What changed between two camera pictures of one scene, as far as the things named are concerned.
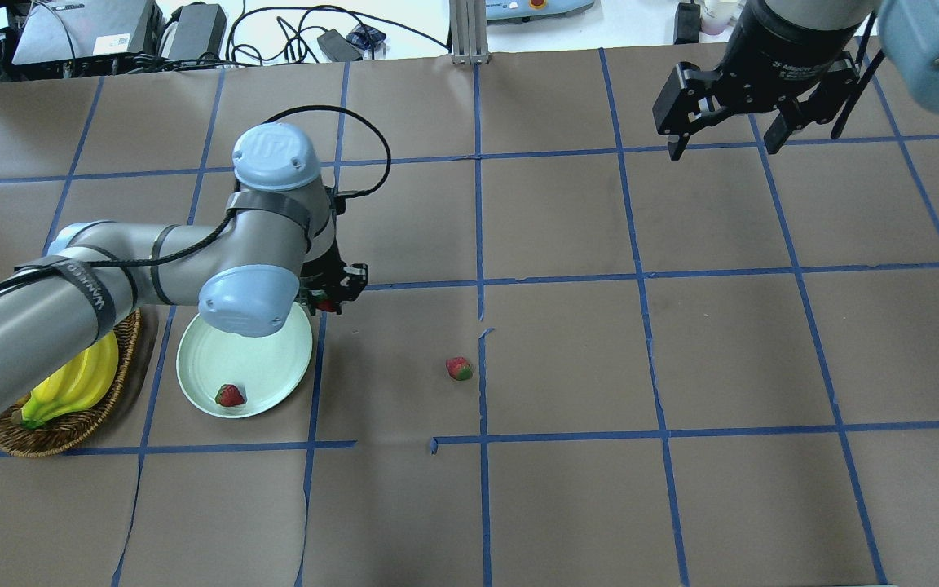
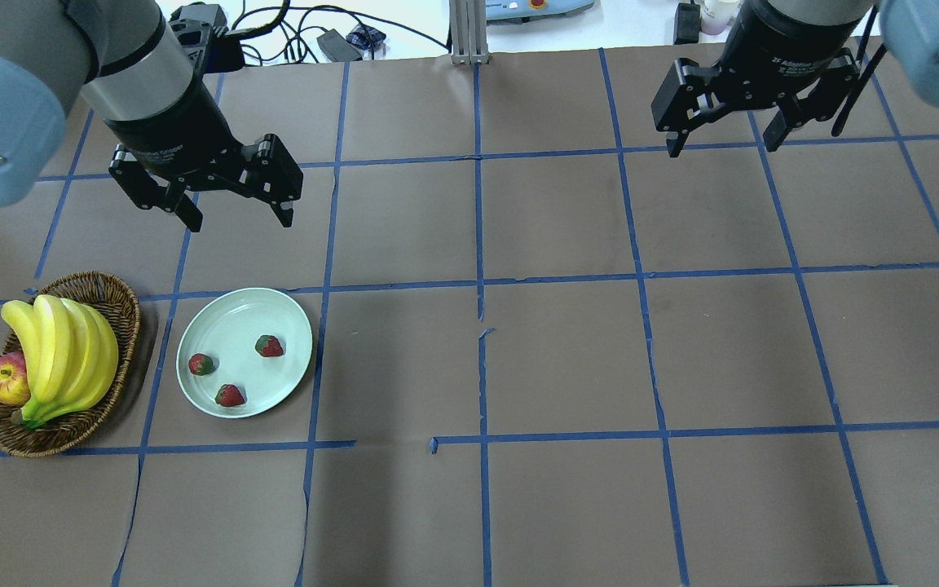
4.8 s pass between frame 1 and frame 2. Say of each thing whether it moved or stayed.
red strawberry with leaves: moved
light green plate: stayed
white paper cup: stayed
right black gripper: stayed
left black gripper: moved
